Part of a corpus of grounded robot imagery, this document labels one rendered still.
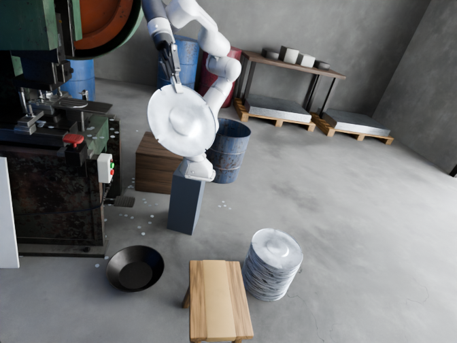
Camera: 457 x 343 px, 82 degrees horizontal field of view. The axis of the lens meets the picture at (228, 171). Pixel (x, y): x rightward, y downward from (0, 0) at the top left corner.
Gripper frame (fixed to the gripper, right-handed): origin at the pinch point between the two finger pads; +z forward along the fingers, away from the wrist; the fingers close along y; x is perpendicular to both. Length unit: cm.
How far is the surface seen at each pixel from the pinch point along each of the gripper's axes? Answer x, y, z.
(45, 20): -35, -20, -36
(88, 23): -7, -57, -67
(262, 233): 49, -32, 76
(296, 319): 45, -24, 124
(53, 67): -32, -43, -31
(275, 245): 48, -24, 83
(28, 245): -57, -102, 42
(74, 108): -26, -53, -15
